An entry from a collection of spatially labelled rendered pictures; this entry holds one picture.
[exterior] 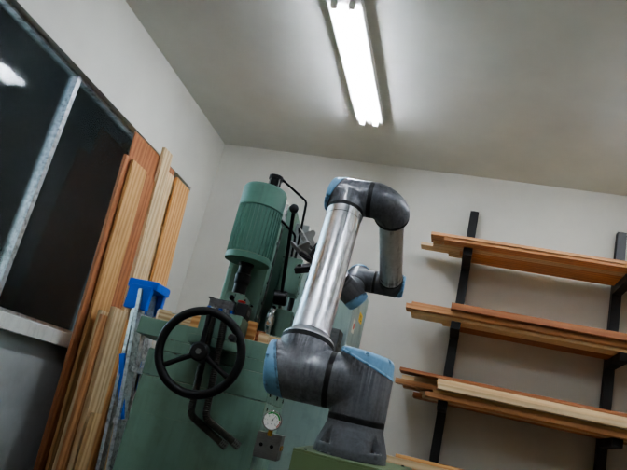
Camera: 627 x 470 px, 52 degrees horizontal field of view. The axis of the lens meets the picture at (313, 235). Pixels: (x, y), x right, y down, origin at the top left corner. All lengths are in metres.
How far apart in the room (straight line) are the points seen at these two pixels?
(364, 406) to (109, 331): 2.23
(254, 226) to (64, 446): 1.73
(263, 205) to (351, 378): 0.97
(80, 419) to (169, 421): 1.45
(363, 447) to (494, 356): 3.01
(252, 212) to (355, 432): 1.06
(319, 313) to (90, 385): 2.08
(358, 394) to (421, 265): 3.12
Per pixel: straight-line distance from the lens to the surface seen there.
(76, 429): 3.68
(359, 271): 2.51
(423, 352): 4.58
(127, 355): 3.16
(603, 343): 4.23
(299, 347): 1.71
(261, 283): 2.52
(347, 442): 1.66
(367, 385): 1.67
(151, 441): 2.27
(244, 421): 2.21
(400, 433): 4.54
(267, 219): 2.43
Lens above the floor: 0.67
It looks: 16 degrees up
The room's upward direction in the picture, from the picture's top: 13 degrees clockwise
